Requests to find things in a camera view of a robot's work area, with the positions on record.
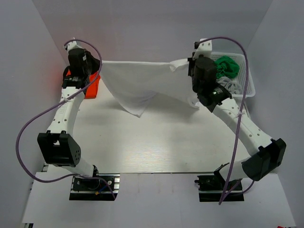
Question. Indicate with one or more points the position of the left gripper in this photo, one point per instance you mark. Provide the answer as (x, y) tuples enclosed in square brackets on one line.
[(96, 62)]

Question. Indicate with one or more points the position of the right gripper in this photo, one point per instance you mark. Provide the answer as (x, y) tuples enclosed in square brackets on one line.
[(191, 63)]

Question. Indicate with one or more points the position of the grey t shirt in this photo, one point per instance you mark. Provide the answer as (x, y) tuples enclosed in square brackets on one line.
[(232, 86)]

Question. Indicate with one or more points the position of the white t shirt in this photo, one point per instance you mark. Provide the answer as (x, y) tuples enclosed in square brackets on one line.
[(134, 84)]

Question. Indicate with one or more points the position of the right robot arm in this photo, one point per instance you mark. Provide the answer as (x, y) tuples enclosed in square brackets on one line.
[(265, 153)]

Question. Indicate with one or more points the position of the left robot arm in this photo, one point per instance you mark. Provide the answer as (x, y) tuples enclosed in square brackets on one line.
[(57, 144)]

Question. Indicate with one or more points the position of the green t shirt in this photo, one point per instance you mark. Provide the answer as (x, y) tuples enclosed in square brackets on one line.
[(227, 67)]

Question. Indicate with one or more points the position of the folded orange t shirt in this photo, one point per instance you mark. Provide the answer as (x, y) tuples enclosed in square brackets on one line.
[(91, 91)]

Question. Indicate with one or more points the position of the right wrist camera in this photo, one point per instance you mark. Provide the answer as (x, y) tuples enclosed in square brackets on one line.
[(202, 48)]

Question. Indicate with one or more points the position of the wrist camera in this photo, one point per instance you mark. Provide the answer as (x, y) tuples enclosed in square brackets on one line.
[(202, 48), (71, 44)]

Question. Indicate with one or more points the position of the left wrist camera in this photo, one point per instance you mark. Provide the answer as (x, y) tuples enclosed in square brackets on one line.
[(71, 44)]

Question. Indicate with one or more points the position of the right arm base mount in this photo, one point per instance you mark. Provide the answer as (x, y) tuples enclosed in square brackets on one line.
[(211, 186)]

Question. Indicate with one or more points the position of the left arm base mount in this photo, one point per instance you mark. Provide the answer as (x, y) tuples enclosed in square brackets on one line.
[(95, 190)]

